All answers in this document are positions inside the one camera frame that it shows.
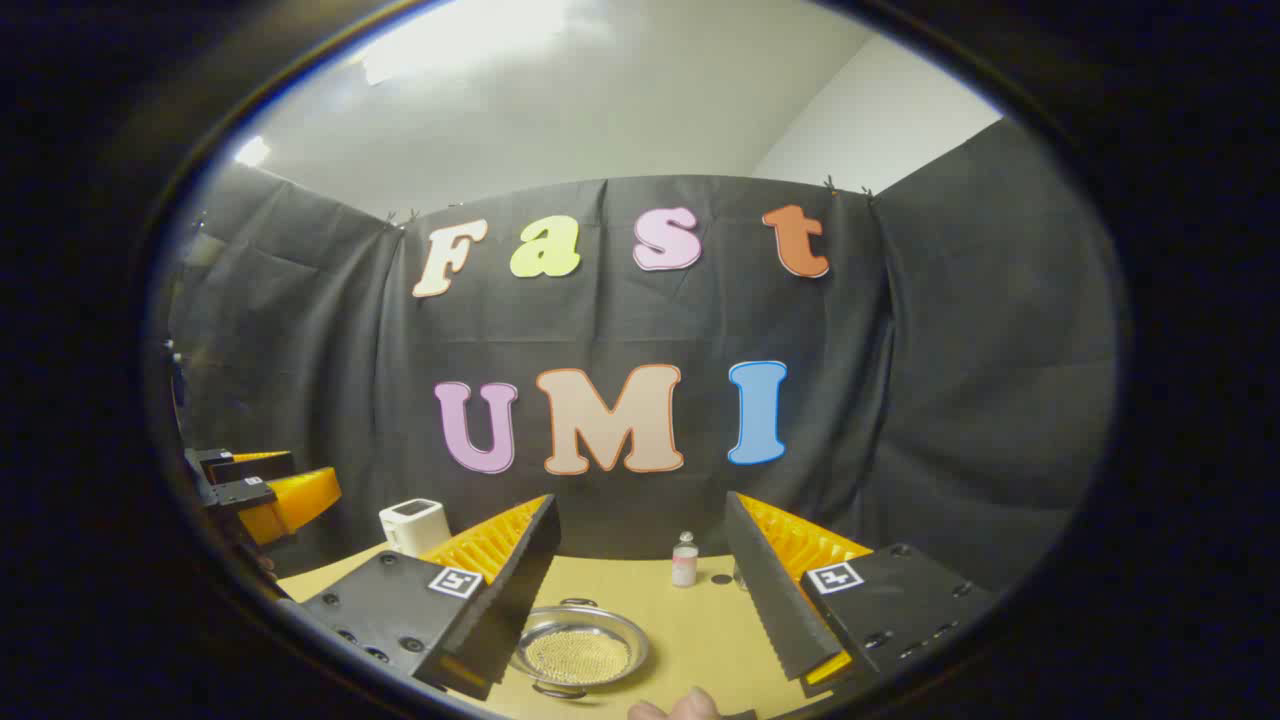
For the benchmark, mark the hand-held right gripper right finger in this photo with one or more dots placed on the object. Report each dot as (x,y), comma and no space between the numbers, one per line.
(770,600)

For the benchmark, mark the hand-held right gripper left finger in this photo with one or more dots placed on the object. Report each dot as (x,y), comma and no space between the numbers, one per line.
(400,610)

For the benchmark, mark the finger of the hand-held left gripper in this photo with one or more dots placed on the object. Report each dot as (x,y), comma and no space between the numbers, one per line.
(290,500)
(240,466)

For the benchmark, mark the stainless steel pot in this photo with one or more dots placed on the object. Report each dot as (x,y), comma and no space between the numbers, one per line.
(536,640)

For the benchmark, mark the white box appliance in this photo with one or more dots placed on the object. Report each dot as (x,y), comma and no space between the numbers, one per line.
(415,530)

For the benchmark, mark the clear bottle with pink label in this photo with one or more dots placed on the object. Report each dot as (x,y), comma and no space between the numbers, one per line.
(685,565)

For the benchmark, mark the pile of yellow beans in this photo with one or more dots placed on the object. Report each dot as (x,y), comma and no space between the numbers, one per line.
(578,657)

